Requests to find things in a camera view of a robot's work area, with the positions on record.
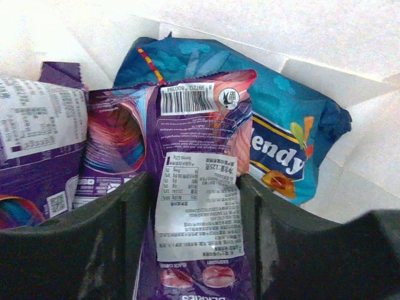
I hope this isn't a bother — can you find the large blue Blendy packet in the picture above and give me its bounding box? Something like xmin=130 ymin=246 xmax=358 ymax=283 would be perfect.
xmin=114 ymin=37 xmax=352 ymax=205

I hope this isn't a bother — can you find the blue checkered paper bag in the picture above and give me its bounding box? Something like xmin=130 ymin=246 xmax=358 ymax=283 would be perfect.
xmin=1 ymin=1 xmax=399 ymax=223

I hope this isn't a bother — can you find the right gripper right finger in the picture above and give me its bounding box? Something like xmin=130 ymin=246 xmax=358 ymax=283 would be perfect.
xmin=236 ymin=174 xmax=399 ymax=299

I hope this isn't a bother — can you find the purple snack packet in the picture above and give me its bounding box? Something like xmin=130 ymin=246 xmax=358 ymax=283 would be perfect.
xmin=74 ymin=69 xmax=257 ymax=299
xmin=1 ymin=61 xmax=88 ymax=229

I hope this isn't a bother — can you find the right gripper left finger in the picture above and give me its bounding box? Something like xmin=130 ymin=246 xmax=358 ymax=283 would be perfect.
xmin=1 ymin=172 xmax=153 ymax=299

